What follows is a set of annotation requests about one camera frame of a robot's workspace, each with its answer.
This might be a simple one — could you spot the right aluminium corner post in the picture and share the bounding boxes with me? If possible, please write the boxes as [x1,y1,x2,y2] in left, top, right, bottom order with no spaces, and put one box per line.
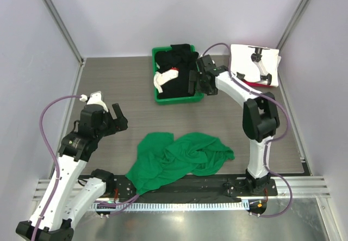
[276,0,311,51]

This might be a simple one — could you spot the white t shirt in bin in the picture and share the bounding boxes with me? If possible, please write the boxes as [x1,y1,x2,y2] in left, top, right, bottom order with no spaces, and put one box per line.
[153,68,179,93]

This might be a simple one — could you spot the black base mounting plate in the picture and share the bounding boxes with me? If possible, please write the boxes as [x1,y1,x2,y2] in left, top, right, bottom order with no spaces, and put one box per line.
[94,174,277,212]

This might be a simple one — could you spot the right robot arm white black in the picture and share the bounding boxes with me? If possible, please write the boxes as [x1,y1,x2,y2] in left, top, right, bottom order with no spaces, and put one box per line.
[189,55,280,195]

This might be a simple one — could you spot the white slotted cable duct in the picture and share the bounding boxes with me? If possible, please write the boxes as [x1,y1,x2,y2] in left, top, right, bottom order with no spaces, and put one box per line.
[89,200,250,213]

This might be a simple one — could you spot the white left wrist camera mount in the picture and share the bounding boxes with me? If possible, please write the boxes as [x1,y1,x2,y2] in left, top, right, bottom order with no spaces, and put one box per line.
[86,91,109,112]

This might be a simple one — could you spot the green plastic bin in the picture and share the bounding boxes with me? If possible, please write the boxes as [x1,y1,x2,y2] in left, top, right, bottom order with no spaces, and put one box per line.
[152,46,204,106]

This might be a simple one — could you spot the aluminium frame rail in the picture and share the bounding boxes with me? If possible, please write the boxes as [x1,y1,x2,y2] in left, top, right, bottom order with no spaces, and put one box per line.
[32,176,331,201]

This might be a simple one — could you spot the left aluminium corner post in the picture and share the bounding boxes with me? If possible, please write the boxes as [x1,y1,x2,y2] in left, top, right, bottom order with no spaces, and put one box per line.
[42,0,84,65]

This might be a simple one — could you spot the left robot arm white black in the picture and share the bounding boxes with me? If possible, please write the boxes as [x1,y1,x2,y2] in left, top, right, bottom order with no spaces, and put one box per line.
[16,103,128,240]

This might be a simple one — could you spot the green t shirt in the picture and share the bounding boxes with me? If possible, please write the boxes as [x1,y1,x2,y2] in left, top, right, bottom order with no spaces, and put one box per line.
[126,132,235,195]

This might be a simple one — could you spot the folded red t shirt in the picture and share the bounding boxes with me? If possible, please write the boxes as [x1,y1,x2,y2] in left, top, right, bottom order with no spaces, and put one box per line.
[242,79,272,88]

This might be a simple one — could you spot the aluminium corner post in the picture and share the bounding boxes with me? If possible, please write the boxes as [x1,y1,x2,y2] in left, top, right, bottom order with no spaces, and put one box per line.
[42,0,84,65]
[276,0,311,51]

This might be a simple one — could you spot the folded white printed t shirt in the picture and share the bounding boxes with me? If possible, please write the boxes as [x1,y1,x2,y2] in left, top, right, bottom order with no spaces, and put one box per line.
[230,44,281,87]

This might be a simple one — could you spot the black t shirt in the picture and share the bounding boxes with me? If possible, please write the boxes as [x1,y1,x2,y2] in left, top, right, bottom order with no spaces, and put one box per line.
[155,44,199,99]

